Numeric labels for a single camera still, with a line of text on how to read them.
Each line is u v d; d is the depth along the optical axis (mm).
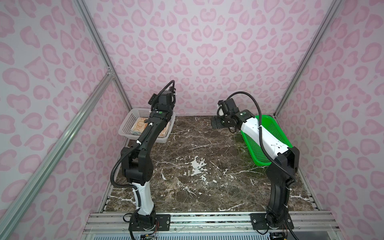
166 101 674
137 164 496
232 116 635
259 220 741
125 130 1030
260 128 550
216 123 781
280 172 440
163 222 735
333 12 704
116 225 730
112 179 430
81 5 680
